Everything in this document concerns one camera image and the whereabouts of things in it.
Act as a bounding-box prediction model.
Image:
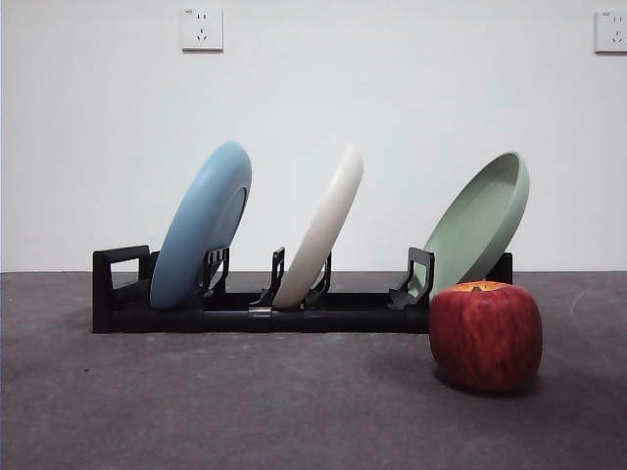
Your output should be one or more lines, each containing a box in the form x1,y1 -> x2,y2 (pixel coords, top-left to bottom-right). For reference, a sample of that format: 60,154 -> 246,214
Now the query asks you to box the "green plate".
421,150 -> 531,299

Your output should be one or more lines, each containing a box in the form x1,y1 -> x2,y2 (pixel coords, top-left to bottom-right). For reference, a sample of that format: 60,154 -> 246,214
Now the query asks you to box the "white wall socket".
180,5 -> 225,53
594,9 -> 627,55

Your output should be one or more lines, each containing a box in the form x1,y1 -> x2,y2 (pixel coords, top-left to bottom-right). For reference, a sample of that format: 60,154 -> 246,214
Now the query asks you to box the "blue plate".
149,140 -> 254,311

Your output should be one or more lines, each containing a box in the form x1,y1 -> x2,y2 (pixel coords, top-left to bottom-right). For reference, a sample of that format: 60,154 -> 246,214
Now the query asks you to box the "black plate rack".
91,244 -> 514,335

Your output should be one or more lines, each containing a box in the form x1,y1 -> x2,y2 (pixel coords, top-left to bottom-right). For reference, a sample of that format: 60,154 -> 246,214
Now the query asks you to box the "red apple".
428,280 -> 544,393

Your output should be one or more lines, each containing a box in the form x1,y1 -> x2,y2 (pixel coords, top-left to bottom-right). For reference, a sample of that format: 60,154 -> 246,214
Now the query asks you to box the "white plate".
272,143 -> 365,309

